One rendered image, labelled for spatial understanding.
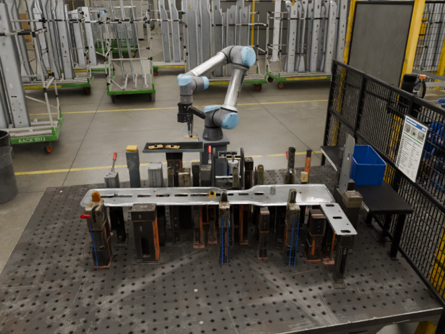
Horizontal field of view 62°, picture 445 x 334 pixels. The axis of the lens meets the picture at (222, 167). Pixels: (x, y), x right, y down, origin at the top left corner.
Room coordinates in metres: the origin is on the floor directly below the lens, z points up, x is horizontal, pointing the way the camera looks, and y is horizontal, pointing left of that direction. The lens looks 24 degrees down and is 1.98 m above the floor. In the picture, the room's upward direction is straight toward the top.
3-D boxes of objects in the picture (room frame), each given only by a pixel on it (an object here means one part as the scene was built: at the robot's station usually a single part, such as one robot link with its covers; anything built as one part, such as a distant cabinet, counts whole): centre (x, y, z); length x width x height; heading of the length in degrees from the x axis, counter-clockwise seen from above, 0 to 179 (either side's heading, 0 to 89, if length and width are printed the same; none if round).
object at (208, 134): (2.47, 0.07, 1.15); 0.15 x 0.15 x 0.10
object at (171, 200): (1.80, 0.08, 1.00); 1.38 x 0.22 x 0.02; 92
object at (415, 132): (1.75, -0.96, 1.30); 0.23 x 0.02 x 0.31; 2
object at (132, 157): (2.12, 0.56, 0.92); 0.08 x 0.08 x 0.44; 2
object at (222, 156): (2.01, -0.03, 0.94); 0.18 x 0.13 x 0.49; 92
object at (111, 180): (1.95, 0.65, 0.88); 0.11 x 0.10 x 0.36; 2
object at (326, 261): (1.63, -0.57, 0.84); 0.11 x 0.06 x 0.29; 2
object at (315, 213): (1.64, -0.49, 0.84); 0.11 x 0.10 x 0.28; 2
